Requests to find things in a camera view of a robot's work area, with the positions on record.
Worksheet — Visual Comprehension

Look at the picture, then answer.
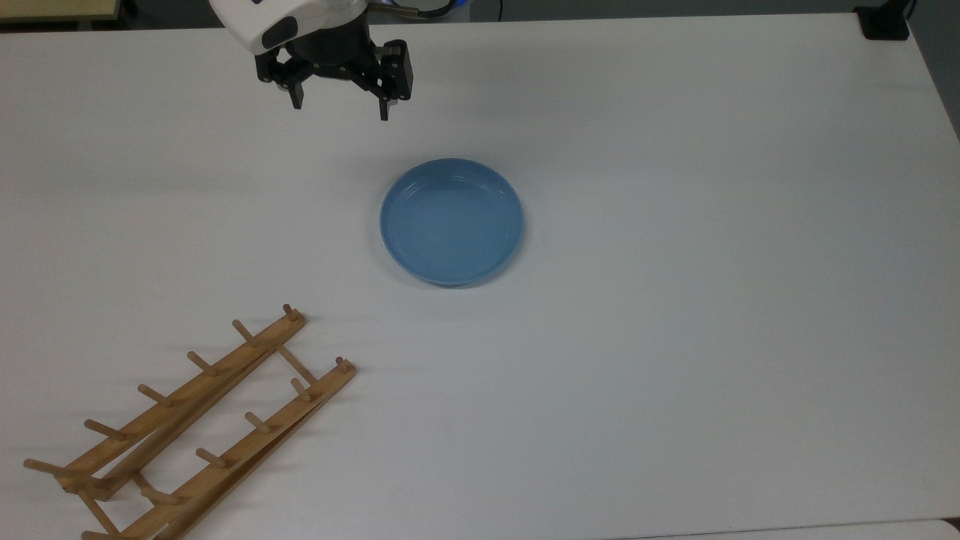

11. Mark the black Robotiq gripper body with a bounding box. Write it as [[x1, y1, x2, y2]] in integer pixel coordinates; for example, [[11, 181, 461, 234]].
[[285, 22, 377, 80]]

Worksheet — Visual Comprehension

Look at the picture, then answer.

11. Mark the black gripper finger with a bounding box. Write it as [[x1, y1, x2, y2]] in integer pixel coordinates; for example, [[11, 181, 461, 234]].
[[255, 46, 305, 110], [360, 40, 414, 122]]

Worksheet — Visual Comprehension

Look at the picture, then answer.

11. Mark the blue round plate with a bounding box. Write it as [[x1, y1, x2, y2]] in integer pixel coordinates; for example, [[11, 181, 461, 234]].
[[379, 158, 524, 287]]

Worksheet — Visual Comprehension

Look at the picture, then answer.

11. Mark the wooden plate rack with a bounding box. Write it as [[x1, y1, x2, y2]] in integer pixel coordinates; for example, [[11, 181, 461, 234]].
[[22, 304, 357, 540]]

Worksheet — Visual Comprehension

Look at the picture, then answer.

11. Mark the wooden board edge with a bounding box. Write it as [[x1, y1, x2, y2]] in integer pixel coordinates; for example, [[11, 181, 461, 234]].
[[0, 0, 121, 23]]

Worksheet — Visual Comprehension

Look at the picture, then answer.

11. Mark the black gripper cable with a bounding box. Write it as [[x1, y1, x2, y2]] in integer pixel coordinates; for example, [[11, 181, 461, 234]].
[[375, 0, 458, 20]]

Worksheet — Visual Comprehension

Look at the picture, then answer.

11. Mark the black camera stand clamp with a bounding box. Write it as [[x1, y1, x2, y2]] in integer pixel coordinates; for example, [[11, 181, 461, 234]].
[[855, 0, 917, 41]]

